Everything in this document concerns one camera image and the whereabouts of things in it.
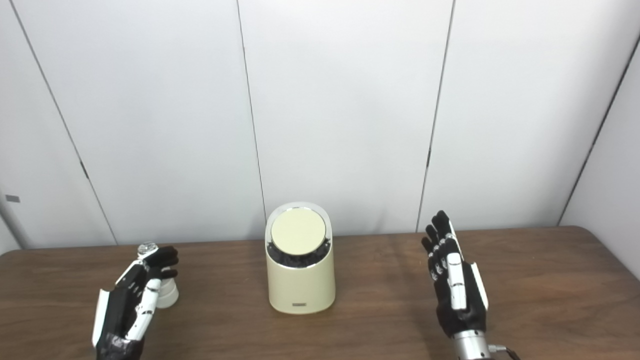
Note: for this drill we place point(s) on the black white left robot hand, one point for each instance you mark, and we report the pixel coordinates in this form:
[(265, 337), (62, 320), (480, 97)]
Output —
[(120, 310)]

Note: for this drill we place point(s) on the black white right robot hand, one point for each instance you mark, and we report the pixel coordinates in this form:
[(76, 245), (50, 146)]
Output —
[(457, 300)]

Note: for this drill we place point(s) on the small white plastic bottle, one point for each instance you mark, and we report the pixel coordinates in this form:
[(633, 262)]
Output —
[(169, 295)]

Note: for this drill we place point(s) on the round cream bin lid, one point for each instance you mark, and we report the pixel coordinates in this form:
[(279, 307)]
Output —
[(298, 231)]

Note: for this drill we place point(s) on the cream-colored bin body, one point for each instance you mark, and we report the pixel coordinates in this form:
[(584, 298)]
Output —
[(300, 287)]

